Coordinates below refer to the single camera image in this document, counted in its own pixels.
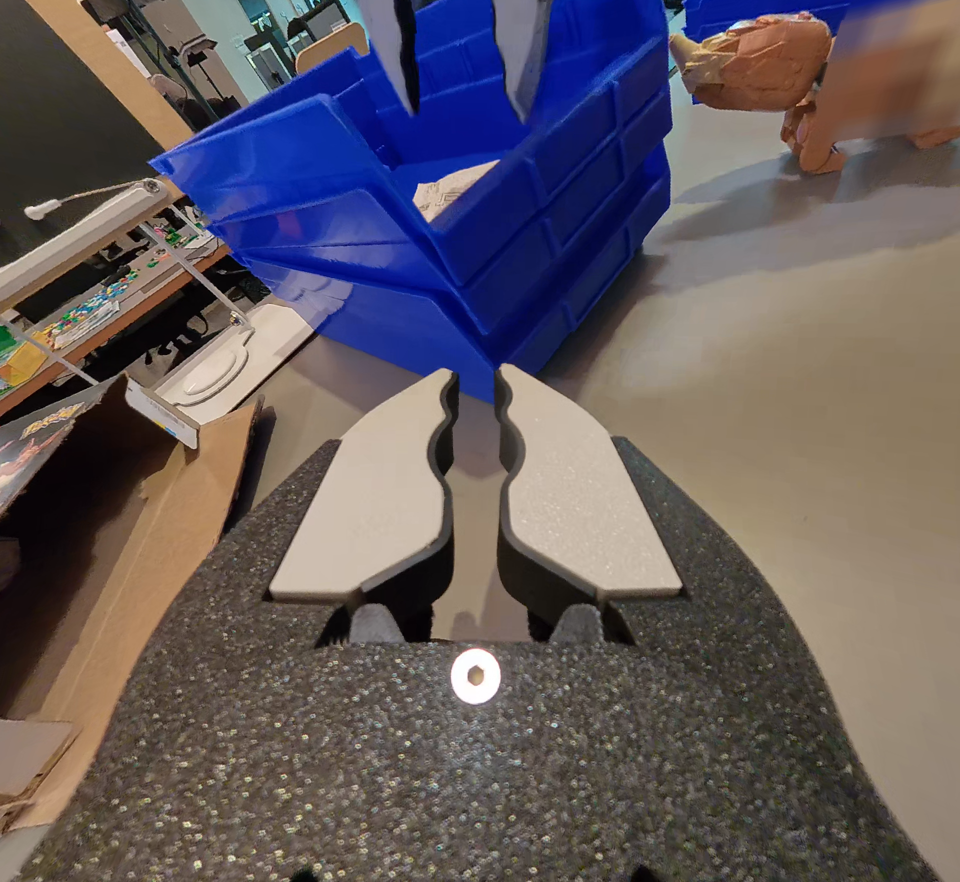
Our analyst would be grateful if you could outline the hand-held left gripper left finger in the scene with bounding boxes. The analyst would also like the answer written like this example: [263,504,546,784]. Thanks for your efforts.
[267,368,460,604]

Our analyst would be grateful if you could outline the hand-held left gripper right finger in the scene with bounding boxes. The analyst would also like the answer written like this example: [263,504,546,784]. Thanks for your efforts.
[493,363,685,602]

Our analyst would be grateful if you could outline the blue plastic bin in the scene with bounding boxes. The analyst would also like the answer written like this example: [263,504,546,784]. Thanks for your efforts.
[148,83,672,298]
[240,222,672,405]
[296,0,672,174]

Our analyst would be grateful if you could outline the white circle-patterned sheet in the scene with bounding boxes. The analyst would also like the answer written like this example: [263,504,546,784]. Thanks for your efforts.
[412,159,502,225]

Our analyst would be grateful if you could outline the open printed cardboard box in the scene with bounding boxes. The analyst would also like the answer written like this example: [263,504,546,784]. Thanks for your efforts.
[0,300,316,834]

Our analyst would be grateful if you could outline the tan brown brick figure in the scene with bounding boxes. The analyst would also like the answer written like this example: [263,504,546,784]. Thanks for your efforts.
[667,0,960,176]

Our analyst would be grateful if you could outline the black plywood-edged panel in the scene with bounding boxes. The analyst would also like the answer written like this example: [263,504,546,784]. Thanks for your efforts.
[0,0,195,276]

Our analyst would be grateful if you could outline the scattered colourful small bricks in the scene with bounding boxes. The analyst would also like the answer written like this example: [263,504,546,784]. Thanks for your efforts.
[0,218,230,403]

